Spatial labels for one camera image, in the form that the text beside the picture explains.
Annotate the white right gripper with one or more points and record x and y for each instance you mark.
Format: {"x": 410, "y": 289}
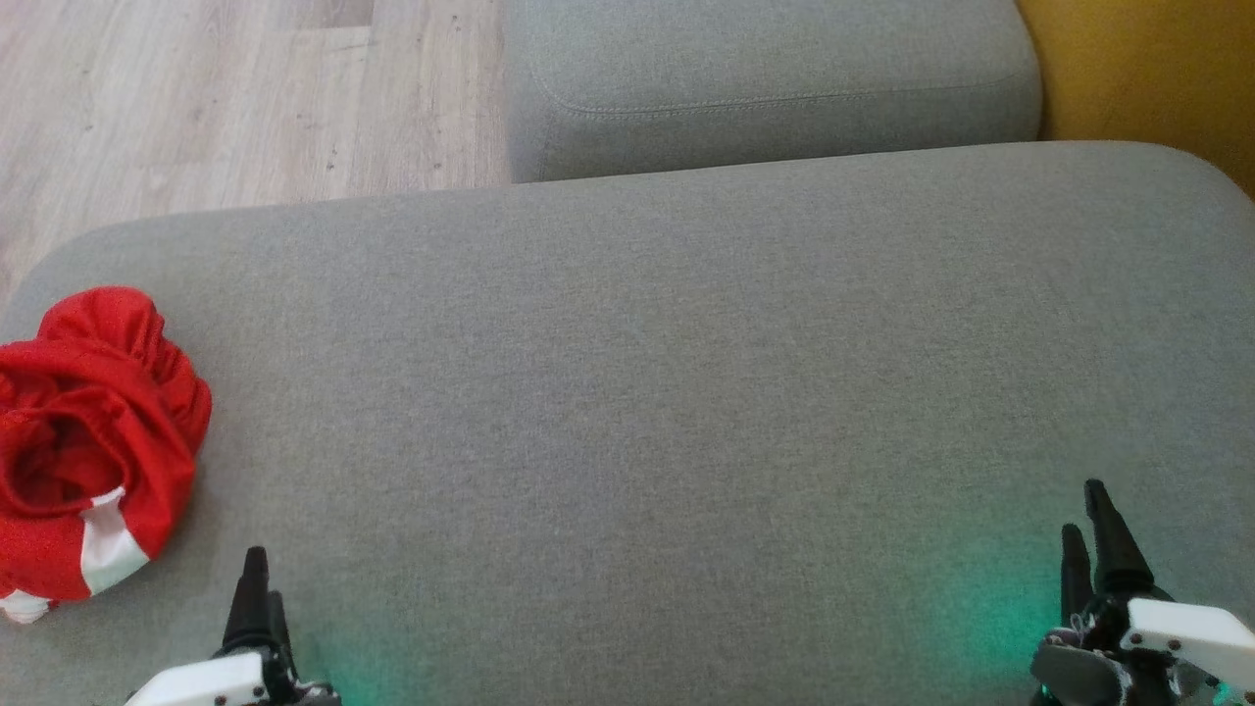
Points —
{"x": 1186, "y": 632}

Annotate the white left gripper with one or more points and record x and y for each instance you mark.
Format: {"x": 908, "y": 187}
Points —
{"x": 211, "y": 681}

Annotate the red shorts white side stripe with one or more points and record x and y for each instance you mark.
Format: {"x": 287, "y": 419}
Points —
{"x": 118, "y": 392}

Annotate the large grey sofa seat cushion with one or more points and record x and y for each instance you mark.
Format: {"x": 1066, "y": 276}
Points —
{"x": 647, "y": 392}

